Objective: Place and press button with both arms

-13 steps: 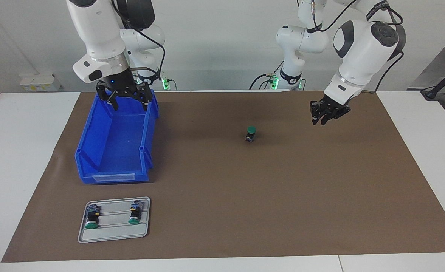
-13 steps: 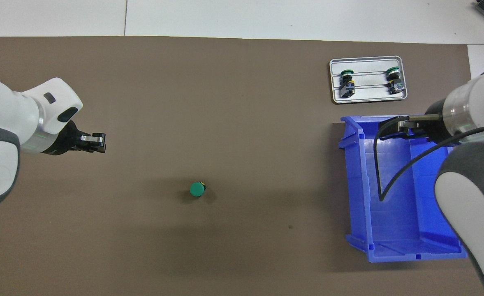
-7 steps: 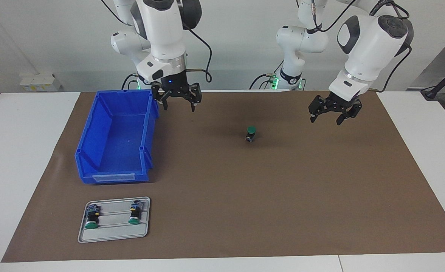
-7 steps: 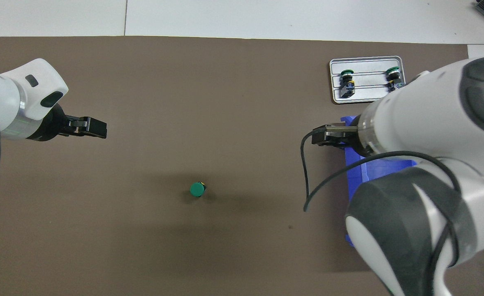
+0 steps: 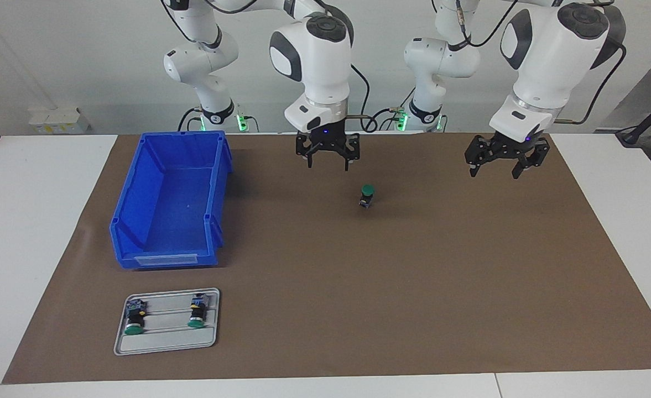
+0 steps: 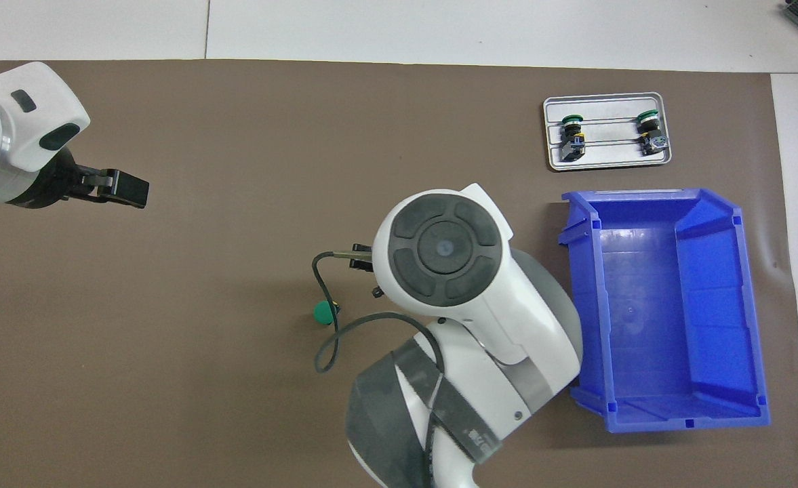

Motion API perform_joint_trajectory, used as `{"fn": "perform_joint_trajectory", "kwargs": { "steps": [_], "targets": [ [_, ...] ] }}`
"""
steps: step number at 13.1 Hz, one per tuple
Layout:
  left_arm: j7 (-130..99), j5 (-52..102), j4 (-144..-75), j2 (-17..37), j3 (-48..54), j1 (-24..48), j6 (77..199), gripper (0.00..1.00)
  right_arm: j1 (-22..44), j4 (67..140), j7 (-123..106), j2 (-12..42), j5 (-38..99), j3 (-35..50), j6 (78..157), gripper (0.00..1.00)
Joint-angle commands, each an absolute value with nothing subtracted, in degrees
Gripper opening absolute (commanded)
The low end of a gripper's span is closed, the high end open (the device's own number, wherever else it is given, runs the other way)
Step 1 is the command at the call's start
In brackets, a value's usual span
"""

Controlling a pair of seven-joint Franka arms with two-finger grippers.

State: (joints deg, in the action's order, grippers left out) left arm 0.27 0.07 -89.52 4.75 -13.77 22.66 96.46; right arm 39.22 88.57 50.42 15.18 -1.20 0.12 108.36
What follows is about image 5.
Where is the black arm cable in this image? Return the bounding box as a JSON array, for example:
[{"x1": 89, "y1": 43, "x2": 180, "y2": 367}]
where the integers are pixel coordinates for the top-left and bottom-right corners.
[
  {"x1": 455, "y1": 0, "x2": 628, "y2": 125},
  {"x1": 347, "y1": 62, "x2": 392, "y2": 133}
]

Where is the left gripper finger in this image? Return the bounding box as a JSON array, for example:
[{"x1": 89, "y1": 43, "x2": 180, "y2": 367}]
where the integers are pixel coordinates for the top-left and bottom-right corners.
[
  {"x1": 465, "y1": 135, "x2": 494, "y2": 179},
  {"x1": 511, "y1": 138, "x2": 551, "y2": 180}
]

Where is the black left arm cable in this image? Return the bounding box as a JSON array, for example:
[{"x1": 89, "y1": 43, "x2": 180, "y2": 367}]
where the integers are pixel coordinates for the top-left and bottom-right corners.
[{"x1": 455, "y1": 0, "x2": 628, "y2": 125}]

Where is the blue plastic storage bin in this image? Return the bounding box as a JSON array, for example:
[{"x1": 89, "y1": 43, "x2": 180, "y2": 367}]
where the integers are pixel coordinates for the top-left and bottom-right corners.
[{"x1": 109, "y1": 130, "x2": 233, "y2": 270}]

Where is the white wall box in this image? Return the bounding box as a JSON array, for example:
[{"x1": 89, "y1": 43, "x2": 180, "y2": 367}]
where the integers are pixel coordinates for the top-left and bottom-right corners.
[{"x1": 28, "y1": 107, "x2": 91, "y2": 135}]

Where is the brown table mat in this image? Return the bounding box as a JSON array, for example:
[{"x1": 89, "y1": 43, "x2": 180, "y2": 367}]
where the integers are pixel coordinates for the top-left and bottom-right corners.
[{"x1": 2, "y1": 132, "x2": 651, "y2": 385}]

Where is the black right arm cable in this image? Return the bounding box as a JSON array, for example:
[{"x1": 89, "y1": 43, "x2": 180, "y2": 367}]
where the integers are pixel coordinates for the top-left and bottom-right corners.
[{"x1": 347, "y1": 62, "x2": 392, "y2": 133}]

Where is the grey metal tray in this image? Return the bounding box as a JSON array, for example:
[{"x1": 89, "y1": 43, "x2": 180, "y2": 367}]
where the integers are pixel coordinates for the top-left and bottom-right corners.
[{"x1": 114, "y1": 287, "x2": 221, "y2": 356}]

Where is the black background cable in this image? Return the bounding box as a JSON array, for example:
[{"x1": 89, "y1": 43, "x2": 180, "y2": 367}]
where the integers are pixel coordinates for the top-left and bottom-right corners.
[
  {"x1": 178, "y1": 107, "x2": 203, "y2": 132},
  {"x1": 378, "y1": 86, "x2": 417, "y2": 132}
]

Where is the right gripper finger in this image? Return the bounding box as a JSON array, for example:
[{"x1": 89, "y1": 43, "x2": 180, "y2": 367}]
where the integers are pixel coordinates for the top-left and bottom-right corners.
[
  {"x1": 337, "y1": 133, "x2": 361, "y2": 171},
  {"x1": 295, "y1": 133, "x2": 321, "y2": 169}
]

